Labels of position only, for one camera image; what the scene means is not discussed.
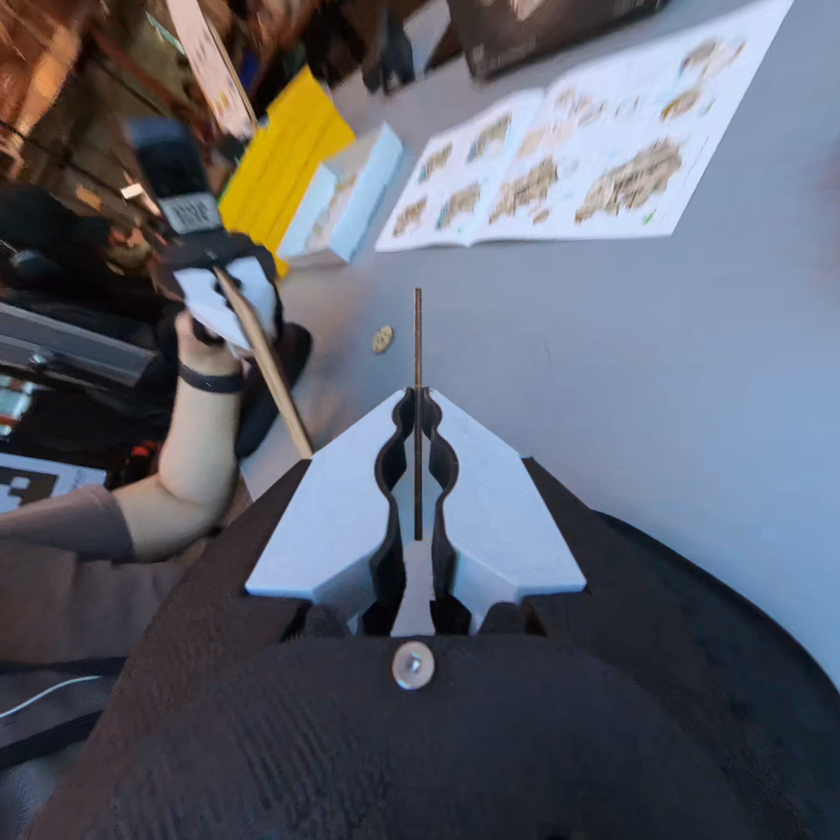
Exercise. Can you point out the dark model kit box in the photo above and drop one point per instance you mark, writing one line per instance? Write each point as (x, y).
(538, 33)

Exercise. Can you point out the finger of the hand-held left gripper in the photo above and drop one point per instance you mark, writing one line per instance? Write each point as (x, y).
(257, 295)
(203, 302)

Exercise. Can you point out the person's left forearm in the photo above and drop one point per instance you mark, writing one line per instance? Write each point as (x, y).
(190, 459)

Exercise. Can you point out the black wristband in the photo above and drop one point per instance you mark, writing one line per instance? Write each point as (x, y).
(210, 380)

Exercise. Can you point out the white wood-edged sign board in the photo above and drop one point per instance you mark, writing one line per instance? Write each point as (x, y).
(207, 59)

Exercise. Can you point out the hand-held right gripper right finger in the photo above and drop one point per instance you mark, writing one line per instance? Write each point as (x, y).
(505, 525)

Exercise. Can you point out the framed marker sign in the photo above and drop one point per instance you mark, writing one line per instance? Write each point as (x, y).
(26, 485)

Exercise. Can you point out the shallow white cardboard box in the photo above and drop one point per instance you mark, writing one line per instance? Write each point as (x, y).
(367, 190)

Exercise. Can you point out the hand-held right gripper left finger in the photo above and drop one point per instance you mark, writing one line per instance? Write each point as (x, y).
(328, 525)

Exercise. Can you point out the person's left hand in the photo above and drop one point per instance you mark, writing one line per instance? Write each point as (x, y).
(203, 358)

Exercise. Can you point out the yellow plastic bin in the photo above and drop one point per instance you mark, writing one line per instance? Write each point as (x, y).
(289, 151)

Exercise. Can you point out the open instruction booklet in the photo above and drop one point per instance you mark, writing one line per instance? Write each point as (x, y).
(590, 131)

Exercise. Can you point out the person's grey shirt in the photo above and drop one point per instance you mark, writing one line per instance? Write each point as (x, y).
(52, 577)

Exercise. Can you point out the small wooden gear part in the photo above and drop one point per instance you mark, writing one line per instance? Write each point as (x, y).
(382, 339)

